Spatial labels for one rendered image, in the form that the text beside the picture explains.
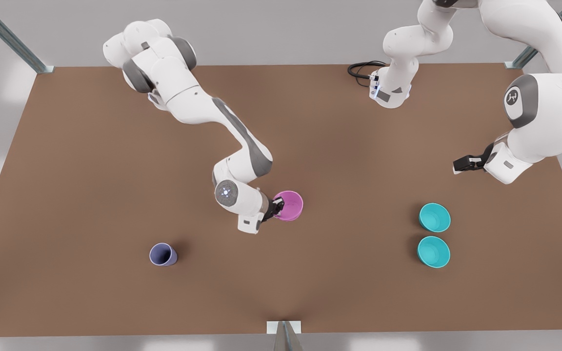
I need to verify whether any pink bowl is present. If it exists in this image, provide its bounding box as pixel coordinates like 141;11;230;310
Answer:
273;191;304;222

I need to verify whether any teal bowl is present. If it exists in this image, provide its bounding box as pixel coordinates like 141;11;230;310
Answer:
417;236;451;269
419;203;451;233

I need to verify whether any purple-blue cup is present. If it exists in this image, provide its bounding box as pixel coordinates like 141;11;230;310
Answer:
149;243;178;267

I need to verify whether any silver frame post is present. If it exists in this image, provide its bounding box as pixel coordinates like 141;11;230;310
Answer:
504;0;562;70
0;0;55;75
267;320;304;351

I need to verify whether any black cable loop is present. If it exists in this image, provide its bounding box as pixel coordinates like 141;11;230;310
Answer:
348;60;388;88

